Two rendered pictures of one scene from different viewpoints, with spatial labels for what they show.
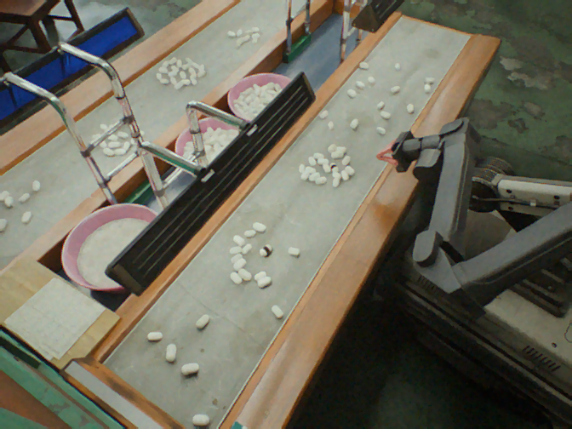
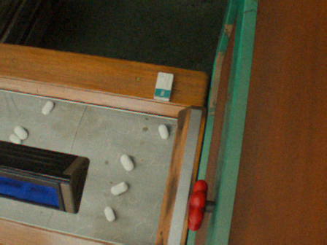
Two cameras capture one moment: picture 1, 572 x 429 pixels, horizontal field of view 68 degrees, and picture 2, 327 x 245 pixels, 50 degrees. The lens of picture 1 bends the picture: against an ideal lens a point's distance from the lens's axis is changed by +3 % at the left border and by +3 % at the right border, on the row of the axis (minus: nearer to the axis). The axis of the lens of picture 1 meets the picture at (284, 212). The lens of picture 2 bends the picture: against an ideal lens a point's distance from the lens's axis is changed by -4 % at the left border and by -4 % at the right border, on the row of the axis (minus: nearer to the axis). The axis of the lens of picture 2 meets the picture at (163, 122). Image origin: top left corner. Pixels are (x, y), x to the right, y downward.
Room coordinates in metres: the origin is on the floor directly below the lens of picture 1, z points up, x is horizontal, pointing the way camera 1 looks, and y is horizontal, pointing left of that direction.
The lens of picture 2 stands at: (0.24, 0.38, 1.55)
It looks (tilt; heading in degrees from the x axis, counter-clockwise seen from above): 74 degrees down; 253
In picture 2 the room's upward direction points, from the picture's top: 5 degrees counter-clockwise
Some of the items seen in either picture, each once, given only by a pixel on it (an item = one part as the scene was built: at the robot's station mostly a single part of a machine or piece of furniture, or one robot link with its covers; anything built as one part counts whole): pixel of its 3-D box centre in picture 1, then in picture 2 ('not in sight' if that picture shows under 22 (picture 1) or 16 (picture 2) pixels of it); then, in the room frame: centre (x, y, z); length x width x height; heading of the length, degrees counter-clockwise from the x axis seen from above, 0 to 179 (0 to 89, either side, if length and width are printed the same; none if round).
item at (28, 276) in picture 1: (46, 310); not in sight; (0.42, 0.56, 0.77); 0.33 x 0.15 x 0.01; 58
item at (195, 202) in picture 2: not in sight; (201, 205); (0.21, 0.37, 1.24); 0.04 x 0.02 x 0.04; 58
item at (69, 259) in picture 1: (121, 252); not in sight; (0.60, 0.45, 0.72); 0.27 x 0.27 x 0.10
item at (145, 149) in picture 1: (210, 199); not in sight; (0.65, 0.18, 0.90); 0.20 x 0.19 x 0.45; 148
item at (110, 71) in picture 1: (94, 140); not in sight; (0.86, 0.52, 0.90); 0.20 x 0.19 x 0.45; 148
